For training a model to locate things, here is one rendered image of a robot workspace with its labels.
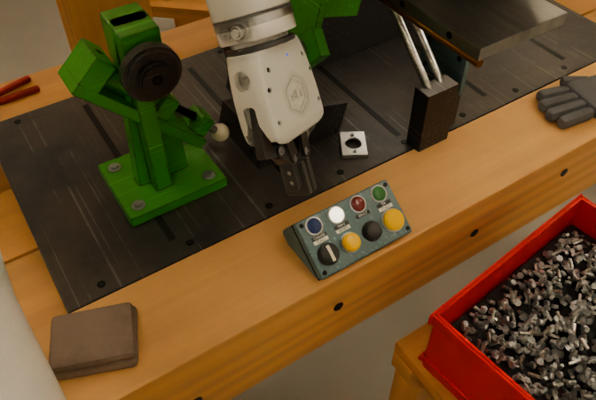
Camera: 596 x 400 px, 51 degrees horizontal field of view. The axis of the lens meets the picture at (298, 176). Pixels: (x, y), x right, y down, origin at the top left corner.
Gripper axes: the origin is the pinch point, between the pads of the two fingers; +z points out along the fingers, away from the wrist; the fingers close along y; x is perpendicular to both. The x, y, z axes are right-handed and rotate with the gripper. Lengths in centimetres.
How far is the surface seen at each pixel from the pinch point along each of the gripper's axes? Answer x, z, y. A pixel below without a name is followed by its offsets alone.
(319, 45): 4.1, -11.3, 18.4
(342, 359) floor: 49, 80, 63
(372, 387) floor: 40, 85, 60
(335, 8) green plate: 3.0, -15.2, 23.0
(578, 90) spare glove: -20, 9, 56
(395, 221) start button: -3.4, 12.5, 13.5
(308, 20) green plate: 5.8, -14.7, 19.7
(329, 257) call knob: 1.8, 12.8, 4.1
